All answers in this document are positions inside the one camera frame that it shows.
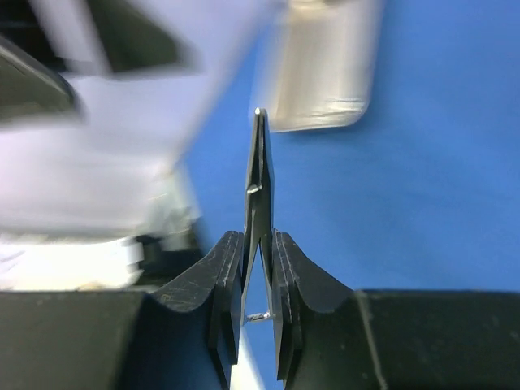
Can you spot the stainless steel instrument tray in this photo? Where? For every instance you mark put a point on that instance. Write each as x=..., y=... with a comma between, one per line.
x=316, y=63

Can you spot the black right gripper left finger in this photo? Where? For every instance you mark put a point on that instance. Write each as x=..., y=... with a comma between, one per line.
x=184, y=335

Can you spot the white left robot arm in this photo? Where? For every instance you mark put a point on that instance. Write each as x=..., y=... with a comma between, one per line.
x=100, y=102

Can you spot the blue surgical drape cloth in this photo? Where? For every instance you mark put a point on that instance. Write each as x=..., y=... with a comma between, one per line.
x=422, y=192

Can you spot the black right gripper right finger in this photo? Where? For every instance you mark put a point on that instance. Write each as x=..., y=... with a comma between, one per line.
x=329, y=336

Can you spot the steel surgical forceps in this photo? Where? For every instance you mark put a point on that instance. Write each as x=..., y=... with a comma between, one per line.
x=259, y=198

